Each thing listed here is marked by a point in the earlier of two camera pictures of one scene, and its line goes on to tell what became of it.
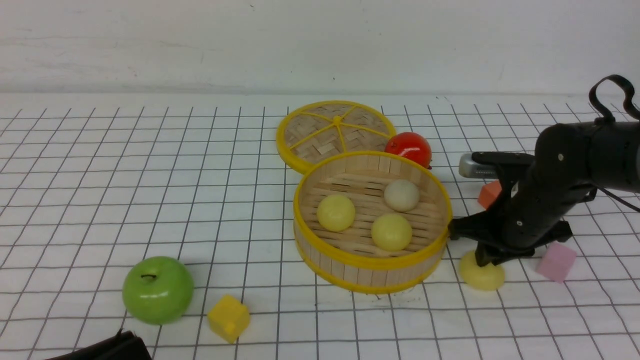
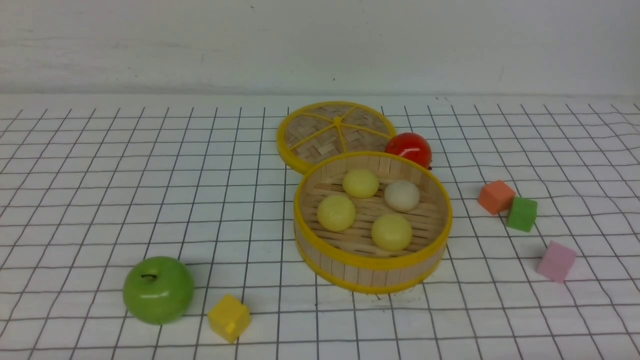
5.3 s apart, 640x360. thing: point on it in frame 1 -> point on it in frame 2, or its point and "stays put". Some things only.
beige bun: [401, 195] stays put
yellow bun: [336, 212] stays put
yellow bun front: [391, 232] stays put
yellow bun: [489, 278] -> [360, 183]
